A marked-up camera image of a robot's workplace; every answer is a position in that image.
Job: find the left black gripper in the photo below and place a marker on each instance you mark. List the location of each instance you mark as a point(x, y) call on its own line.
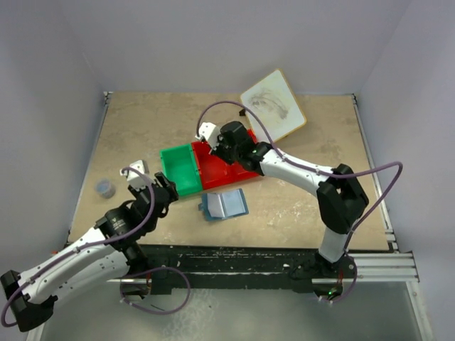
point(160, 180)

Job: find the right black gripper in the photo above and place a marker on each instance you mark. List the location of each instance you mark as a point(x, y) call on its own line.
point(217, 153)

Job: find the blue card holder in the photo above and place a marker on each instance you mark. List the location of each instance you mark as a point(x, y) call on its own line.
point(223, 206)

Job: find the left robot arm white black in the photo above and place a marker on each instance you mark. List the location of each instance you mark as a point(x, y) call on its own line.
point(109, 249)

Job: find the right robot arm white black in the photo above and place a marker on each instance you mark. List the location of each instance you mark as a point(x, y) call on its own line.
point(341, 198)

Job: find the green plastic bin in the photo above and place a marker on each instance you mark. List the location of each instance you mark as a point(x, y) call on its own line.
point(179, 166)

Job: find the red double plastic bin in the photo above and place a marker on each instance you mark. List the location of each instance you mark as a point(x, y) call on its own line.
point(214, 172)

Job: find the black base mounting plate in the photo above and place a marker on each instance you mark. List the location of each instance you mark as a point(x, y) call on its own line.
point(236, 268)

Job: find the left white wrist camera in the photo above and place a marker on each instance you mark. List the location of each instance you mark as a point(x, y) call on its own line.
point(135, 174)

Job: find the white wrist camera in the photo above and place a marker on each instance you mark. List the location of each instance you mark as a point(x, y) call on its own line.
point(135, 174)
point(209, 133)

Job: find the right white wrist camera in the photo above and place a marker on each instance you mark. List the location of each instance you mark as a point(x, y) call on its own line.
point(209, 133)

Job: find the white board wooden frame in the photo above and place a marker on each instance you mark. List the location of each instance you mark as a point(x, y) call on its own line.
point(276, 110)

